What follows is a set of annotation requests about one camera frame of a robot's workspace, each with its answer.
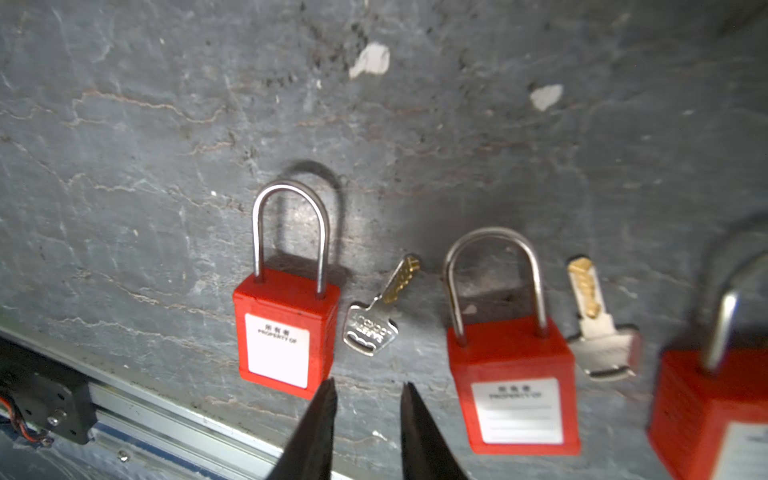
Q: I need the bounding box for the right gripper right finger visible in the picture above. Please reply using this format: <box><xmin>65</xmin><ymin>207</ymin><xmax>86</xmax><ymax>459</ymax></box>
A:
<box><xmin>400</xmin><ymin>382</ymin><xmax>468</xmax><ymax>480</ymax></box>

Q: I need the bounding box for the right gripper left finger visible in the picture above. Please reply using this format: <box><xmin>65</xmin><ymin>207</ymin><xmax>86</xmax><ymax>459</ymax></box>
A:
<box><xmin>267</xmin><ymin>378</ymin><xmax>338</xmax><ymax>480</ymax></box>

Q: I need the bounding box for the red padlock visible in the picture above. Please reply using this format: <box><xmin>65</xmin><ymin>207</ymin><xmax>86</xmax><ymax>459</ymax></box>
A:
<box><xmin>443</xmin><ymin>226</ymin><xmax>581</xmax><ymax>456</ymax></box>
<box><xmin>648</xmin><ymin>253</ymin><xmax>767</xmax><ymax>480</ymax></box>
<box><xmin>232</xmin><ymin>180</ymin><xmax>341</xmax><ymax>399</ymax></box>

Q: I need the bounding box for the silver key with brass blade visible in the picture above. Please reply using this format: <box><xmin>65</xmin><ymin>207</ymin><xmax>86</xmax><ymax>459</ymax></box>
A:
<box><xmin>342</xmin><ymin>253</ymin><xmax>421</xmax><ymax>357</ymax></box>

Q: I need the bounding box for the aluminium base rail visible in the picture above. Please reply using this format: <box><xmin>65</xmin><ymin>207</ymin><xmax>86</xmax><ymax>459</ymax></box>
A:
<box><xmin>0</xmin><ymin>326</ymin><xmax>355</xmax><ymax>480</ymax></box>

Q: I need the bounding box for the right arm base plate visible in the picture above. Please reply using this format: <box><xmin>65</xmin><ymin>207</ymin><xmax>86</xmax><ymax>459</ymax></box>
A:
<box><xmin>1</xmin><ymin>339</ymin><xmax>97</xmax><ymax>446</ymax></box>

